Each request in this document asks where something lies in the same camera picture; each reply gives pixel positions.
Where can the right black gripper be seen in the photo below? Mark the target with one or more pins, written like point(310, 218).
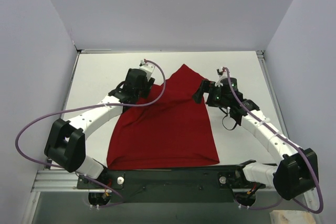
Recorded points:
point(207, 87)

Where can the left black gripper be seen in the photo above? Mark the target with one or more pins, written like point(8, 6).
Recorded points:
point(144, 87)

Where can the red cloth garment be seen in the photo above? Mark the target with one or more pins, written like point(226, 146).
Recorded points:
point(168, 130)

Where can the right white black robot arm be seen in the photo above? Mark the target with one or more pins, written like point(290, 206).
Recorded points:
point(296, 170)

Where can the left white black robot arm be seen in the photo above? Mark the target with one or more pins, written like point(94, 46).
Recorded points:
point(66, 144)

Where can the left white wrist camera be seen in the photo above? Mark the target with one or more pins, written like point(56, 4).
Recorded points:
point(148, 68)

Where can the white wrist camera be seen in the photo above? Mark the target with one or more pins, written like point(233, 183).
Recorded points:
point(148, 68)
point(222, 75)

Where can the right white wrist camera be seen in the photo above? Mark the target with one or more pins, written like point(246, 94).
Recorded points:
point(222, 75)

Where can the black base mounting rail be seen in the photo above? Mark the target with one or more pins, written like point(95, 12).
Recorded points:
point(210, 184)

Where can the aluminium frame rail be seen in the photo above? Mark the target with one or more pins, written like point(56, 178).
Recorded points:
point(55, 180)

